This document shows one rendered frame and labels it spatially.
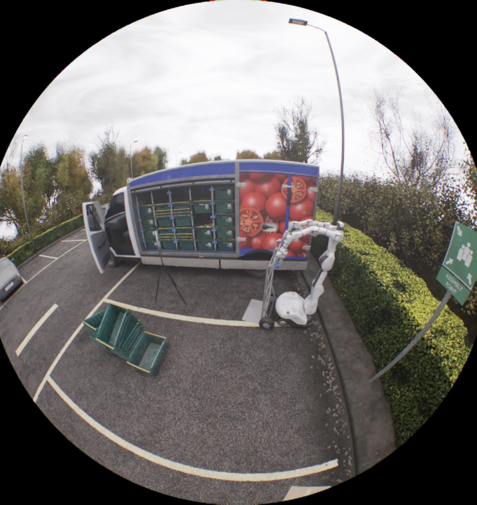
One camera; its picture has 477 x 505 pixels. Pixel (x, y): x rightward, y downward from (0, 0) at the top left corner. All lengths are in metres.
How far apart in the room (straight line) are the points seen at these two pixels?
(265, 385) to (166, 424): 1.31
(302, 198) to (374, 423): 3.70
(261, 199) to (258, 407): 3.14
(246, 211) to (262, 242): 0.69
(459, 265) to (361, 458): 2.15
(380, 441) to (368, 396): 0.75
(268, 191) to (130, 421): 4.04
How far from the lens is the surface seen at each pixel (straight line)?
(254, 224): 3.03
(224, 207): 3.17
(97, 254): 4.23
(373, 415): 2.64
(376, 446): 2.68
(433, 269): 4.50
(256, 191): 2.92
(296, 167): 3.04
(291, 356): 2.48
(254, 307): 2.98
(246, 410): 2.16
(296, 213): 3.09
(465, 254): 1.74
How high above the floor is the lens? 2.15
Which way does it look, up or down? 26 degrees down
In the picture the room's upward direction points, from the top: straight up
